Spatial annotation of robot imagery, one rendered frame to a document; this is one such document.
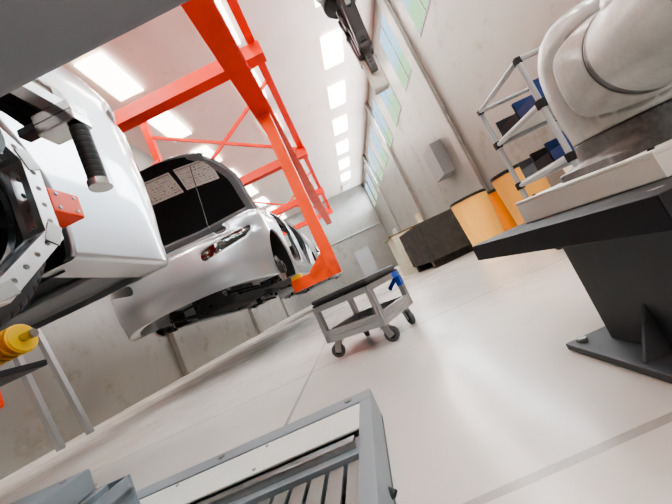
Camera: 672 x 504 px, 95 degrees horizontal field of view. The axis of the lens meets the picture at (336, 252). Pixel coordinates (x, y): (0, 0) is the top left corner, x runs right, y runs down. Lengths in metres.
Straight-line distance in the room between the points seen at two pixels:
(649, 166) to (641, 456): 0.37
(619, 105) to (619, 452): 0.51
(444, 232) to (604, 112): 4.27
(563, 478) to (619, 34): 0.58
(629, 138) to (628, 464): 0.48
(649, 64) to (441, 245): 4.34
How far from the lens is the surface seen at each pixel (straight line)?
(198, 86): 4.51
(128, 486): 0.95
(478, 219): 3.90
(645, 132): 0.72
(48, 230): 1.00
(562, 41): 0.75
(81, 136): 0.88
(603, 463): 0.59
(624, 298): 0.78
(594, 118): 0.73
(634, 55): 0.62
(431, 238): 4.81
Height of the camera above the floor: 0.35
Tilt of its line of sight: 6 degrees up
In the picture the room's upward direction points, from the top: 25 degrees counter-clockwise
